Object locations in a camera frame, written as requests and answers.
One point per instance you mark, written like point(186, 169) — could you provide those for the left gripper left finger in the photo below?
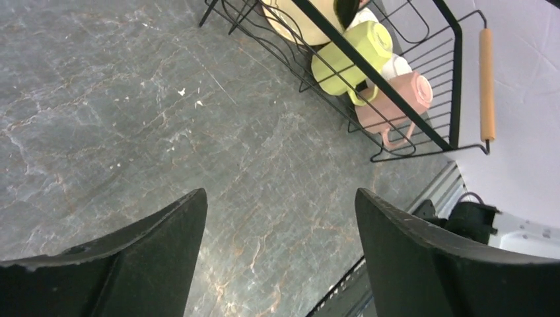
point(143, 269)

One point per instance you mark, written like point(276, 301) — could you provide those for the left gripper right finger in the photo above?
point(416, 268)

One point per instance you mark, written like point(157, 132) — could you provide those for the pink mug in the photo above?
point(381, 114)

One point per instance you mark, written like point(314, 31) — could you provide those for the black wire dish rack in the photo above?
point(425, 33)

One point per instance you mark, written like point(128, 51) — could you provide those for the white bowl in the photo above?
point(394, 67)

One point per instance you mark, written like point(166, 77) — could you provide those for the yellow green mug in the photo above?
point(337, 74)

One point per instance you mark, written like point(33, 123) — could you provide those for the white cup with handle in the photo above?
point(365, 14)

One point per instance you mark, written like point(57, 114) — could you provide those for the cream plate with black spot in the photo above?
point(291, 23)

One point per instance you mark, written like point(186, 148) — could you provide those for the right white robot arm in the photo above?
point(471, 218)

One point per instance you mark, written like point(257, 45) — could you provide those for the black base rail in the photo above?
point(350, 296)

